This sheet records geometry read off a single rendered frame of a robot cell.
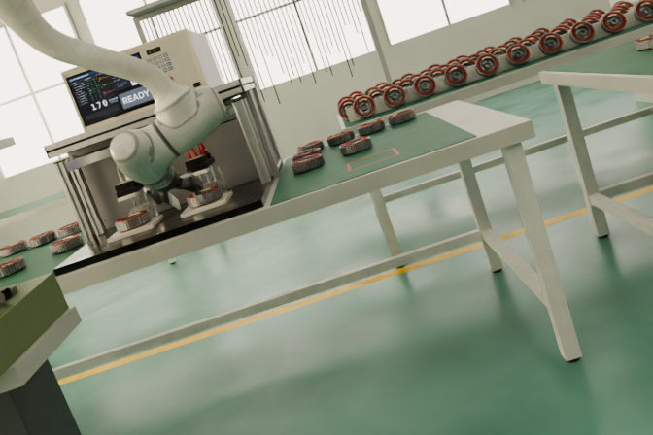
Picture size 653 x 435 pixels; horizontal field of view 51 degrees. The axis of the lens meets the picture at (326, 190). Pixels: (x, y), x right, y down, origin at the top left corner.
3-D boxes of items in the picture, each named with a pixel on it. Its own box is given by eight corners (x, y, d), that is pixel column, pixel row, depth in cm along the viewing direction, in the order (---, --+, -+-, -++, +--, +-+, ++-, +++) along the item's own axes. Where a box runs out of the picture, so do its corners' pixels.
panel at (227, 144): (275, 172, 240) (246, 90, 235) (100, 231, 243) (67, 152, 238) (275, 172, 241) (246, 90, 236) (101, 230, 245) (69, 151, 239)
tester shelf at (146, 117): (244, 91, 220) (239, 78, 219) (48, 159, 224) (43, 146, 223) (256, 86, 264) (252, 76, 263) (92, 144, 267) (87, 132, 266)
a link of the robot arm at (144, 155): (144, 195, 167) (187, 163, 168) (116, 175, 153) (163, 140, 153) (121, 164, 171) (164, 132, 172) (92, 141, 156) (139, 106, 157)
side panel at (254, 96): (280, 177, 242) (249, 89, 236) (272, 179, 242) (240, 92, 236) (284, 165, 269) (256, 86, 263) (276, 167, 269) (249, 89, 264)
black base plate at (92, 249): (263, 207, 195) (260, 199, 194) (55, 277, 198) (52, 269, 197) (274, 179, 241) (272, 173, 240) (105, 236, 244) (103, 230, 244)
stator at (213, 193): (220, 200, 211) (216, 188, 210) (186, 212, 211) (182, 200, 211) (225, 193, 222) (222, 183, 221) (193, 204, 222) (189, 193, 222)
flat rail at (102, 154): (241, 112, 221) (237, 103, 220) (63, 173, 224) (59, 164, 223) (241, 112, 222) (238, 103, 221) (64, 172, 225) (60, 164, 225)
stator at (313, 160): (296, 170, 242) (292, 160, 241) (326, 160, 240) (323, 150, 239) (292, 177, 231) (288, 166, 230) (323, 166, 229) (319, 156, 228)
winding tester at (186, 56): (208, 88, 223) (186, 27, 219) (84, 132, 225) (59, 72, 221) (224, 84, 261) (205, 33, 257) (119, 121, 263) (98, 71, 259)
